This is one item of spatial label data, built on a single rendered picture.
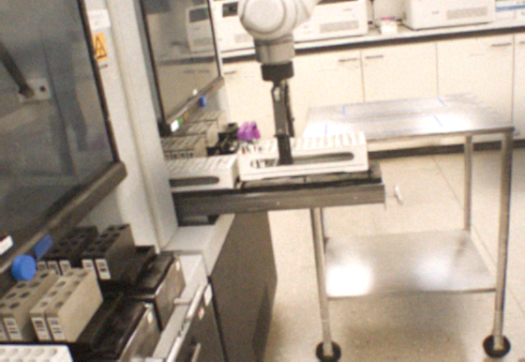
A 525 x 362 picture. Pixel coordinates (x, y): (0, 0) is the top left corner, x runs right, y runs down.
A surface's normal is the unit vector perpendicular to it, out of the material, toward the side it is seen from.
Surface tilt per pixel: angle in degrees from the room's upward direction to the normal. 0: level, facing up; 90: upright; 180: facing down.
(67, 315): 90
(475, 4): 90
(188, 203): 90
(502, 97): 90
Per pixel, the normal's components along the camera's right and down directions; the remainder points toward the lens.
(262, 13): -0.18, 0.40
